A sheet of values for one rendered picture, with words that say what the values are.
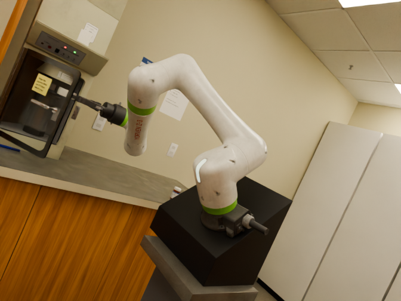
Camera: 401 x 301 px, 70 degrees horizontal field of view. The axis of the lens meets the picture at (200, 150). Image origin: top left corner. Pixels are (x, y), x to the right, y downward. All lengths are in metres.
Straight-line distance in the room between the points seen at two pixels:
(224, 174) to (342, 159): 2.82
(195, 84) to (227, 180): 0.38
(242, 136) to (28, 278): 1.15
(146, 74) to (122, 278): 1.16
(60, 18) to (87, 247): 1.08
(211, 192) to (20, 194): 0.82
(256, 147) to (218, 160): 0.15
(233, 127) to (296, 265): 2.82
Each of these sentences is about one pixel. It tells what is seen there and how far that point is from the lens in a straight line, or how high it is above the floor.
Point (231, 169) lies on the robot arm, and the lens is 0.88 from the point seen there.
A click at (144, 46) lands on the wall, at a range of 2.14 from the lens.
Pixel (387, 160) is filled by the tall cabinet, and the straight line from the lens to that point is 3.45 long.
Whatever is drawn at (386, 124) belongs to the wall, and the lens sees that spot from 4.09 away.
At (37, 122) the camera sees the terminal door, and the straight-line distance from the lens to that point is 1.39.
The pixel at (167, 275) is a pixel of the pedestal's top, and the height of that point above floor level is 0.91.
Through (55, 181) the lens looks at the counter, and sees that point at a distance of 1.35.
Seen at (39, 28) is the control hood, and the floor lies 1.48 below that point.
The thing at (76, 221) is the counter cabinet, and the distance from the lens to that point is 1.48.
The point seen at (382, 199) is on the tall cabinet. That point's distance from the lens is 3.37.
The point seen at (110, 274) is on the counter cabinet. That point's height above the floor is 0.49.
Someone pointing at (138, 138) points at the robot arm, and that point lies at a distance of 1.28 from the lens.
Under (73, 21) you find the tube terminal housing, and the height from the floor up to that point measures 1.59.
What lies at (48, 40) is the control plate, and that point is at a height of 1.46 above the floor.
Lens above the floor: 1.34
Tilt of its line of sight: 2 degrees down
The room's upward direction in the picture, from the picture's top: 24 degrees clockwise
